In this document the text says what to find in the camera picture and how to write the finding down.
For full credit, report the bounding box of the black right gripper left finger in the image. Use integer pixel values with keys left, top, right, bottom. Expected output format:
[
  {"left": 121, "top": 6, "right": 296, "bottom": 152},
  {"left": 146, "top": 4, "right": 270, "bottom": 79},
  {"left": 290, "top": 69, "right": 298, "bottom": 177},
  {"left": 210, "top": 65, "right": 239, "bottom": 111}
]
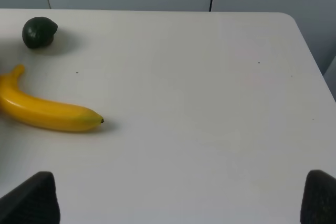
[{"left": 1, "top": 172, "right": 61, "bottom": 224}]

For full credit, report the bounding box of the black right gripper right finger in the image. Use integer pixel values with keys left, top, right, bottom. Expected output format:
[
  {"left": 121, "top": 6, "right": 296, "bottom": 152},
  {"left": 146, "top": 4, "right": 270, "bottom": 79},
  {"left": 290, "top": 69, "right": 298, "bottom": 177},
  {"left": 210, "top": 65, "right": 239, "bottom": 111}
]
[{"left": 300, "top": 170, "right": 335, "bottom": 224}]

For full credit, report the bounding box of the yellow banana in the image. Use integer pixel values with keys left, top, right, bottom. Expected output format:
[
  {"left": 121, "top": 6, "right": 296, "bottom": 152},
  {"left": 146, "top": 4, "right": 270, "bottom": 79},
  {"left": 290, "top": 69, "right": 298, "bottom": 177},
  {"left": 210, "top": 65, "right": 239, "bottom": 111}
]
[{"left": 1, "top": 65, "right": 104, "bottom": 132}]

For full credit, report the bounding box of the dark green lime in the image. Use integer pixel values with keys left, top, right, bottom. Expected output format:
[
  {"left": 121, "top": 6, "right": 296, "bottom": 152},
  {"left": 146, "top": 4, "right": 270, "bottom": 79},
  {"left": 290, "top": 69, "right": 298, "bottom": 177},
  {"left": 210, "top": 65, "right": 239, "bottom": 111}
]
[{"left": 22, "top": 17, "right": 58, "bottom": 49}]

